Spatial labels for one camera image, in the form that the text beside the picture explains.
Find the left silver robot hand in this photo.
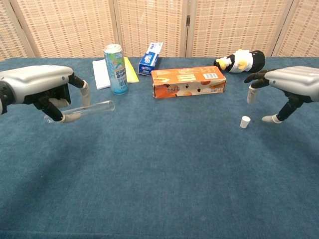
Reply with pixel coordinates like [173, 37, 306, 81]
[0, 65, 90, 124]

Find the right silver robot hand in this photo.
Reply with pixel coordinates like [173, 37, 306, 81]
[243, 66, 319, 124]

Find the clear glass test tube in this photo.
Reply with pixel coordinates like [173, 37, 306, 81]
[43, 100, 116, 124]

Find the penguin plush toy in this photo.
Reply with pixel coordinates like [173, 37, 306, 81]
[213, 48, 266, 74]

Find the woven bamboo folding screen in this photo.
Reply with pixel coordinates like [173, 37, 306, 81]
[0, 0, 319, 62]

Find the teal drink can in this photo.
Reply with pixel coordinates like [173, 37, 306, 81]
[103, 44, 129, 96]

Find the orange cracker box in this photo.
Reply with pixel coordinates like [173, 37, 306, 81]
[151, 65, 227, 100]

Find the blue white toothpaste box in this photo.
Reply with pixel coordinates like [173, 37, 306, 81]
[138, 41, 164, 76]

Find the blue tablecloth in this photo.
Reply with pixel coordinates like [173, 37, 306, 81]
[0, 56, 319, 239]

